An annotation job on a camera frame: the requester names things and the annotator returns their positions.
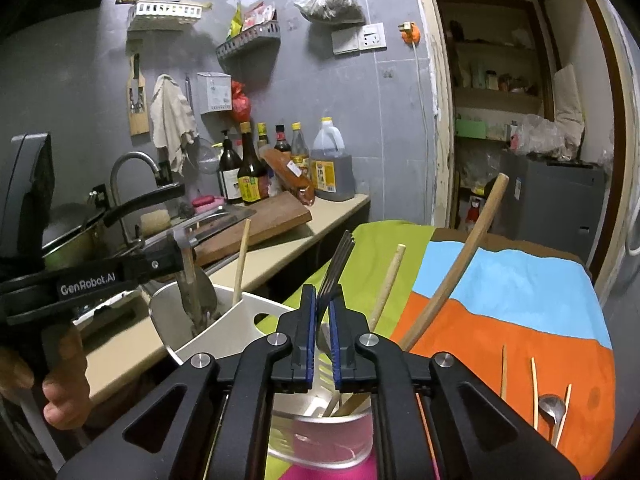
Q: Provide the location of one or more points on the red white packet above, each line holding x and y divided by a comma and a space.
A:
260, 12

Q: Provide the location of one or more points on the worn white door frame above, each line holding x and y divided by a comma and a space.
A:
434, 85

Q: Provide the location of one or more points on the yellow cap dark bottle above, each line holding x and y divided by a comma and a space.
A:
263, 136

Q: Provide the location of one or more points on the white plastic utensil holder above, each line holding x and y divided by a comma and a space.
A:
225, 330

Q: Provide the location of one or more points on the striped colourful cloth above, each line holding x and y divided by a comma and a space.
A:
500, 285

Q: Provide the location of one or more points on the yellow cap clear bottle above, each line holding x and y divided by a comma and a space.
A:
299, 147

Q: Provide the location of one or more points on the white wall basket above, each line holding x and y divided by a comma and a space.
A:
160, 12

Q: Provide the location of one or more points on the yellow cap oil jug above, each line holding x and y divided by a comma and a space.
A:
331, 165

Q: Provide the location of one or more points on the white pillow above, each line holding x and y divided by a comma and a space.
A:
567, 100

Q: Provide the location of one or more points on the red plastic bag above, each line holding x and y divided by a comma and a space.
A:
240, 102

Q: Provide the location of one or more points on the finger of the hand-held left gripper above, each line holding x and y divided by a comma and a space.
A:
165, 265

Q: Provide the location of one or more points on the metal faucet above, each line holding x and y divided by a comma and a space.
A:
131, 157

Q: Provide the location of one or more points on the kitchen cleaver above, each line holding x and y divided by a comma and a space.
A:
220, 224

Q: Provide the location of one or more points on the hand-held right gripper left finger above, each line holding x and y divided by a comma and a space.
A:
310, 360

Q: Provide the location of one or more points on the pink soap dish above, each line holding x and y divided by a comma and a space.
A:
205, 203

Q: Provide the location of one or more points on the dark sauce bottle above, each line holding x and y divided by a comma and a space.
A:
282, 141

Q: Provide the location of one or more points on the orange plug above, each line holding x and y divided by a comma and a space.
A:
411, 33

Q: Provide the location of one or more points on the green yellow packet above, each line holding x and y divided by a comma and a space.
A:
235, 22

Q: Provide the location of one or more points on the wooden shelf unit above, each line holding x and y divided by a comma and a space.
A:
495, 95

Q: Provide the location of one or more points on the green box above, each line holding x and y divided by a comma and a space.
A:
470, 127

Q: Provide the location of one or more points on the grey wall rack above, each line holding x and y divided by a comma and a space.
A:
247, 41

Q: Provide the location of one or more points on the grey cabinet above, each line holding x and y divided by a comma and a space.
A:
550, 200

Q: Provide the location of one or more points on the tan loofah scrubber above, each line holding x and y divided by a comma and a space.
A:
155, 222

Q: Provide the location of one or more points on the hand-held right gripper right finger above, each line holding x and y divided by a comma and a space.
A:
336, 360

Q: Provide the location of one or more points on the dark pump bottle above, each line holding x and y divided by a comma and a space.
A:
230, 177

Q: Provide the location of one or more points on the dark metal spoon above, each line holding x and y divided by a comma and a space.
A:
550, 404

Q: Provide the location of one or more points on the crumpled clear plastic bag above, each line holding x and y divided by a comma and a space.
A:
537, 135

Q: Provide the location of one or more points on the person's left hand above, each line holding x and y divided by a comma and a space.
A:
67, 400

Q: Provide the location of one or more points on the wooden cutting board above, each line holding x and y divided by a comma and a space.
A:
270, 217

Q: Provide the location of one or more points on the white wall box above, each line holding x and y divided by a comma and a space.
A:
215, 92

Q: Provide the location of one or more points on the white wall socket panel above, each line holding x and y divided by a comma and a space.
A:
360, 37

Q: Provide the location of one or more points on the hanging beige towel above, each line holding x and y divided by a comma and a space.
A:
170, 115

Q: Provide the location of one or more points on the metal fork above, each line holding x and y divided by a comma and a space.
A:
335, 265

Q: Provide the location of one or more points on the wooden knife holder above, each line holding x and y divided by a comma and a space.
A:
137, 105

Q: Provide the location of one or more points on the mesh strainer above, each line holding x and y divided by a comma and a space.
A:
207, 157

